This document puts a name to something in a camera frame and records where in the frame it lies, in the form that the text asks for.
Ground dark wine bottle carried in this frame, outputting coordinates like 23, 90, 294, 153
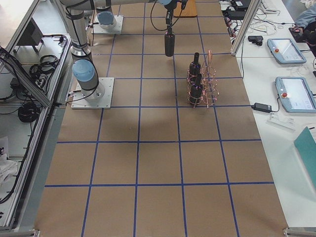
164, 26, 175, 57

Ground wooden tray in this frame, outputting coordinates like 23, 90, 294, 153
173, 0, 198, 18

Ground dark wine bottle rear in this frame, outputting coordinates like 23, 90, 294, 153
189, 52, 201, 76

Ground dark wine bottle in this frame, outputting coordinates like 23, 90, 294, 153
189, 73, 203, 107
189, 52, 201, 76

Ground dark wine bottle front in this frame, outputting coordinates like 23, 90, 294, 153
189, 73, 203, 107

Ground black handheld device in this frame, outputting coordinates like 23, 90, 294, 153
247, 36, 263, 46

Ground upper teach pendant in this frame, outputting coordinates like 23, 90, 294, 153
267, 38, 307, 64

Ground teach pendant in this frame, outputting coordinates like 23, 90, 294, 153
267, 38, 307, 64
275, 77, 316, 113

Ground black power adapter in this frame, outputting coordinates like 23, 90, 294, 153
251, 103, 272, 113

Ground lower teach pendant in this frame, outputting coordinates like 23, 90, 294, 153
275, 77, 316, 113

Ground teal folder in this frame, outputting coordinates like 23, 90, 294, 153
294, 127, 316, 175

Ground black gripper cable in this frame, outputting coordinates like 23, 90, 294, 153
150, 0, 186, 32

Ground copper wire bottle basket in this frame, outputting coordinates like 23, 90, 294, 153
187, 50, 219, 108

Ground aluminium frame post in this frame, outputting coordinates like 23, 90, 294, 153
231, 0, 261, 56

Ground coiled black cables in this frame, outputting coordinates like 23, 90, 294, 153
29, 54, 60, 86

